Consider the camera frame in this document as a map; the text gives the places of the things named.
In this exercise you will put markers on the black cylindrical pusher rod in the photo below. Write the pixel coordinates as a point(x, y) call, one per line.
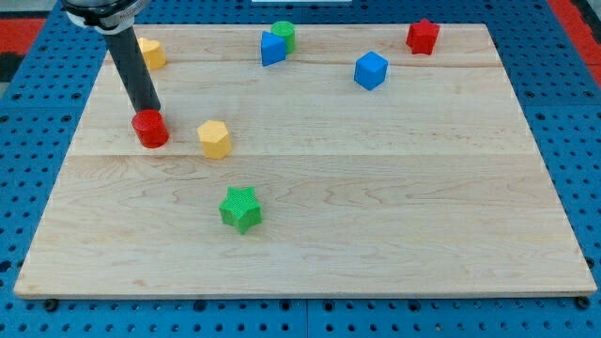
point(132, 69)

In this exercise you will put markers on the red cylinder block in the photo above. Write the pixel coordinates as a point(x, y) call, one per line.
point(150, 128)

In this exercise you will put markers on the yellow heart block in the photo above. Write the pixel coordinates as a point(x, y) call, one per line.
point(152, 52)

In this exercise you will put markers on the yellow hexagon block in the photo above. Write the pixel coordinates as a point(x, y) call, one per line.
point(214, 138)

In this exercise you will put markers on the blue triangle block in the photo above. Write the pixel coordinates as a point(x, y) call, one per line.
point(272, 48)

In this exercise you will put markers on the green cylinder block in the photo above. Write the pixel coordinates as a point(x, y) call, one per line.
point(285, 30)

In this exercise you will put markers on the green star block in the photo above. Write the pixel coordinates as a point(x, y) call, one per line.
point(240, 209)

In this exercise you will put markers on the wooden board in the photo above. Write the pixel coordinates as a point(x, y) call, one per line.
point(428, 186)

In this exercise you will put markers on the blue cube block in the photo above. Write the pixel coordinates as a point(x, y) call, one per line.
point(370, 70)

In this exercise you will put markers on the red star block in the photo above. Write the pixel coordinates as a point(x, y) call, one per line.
point(422, 36)

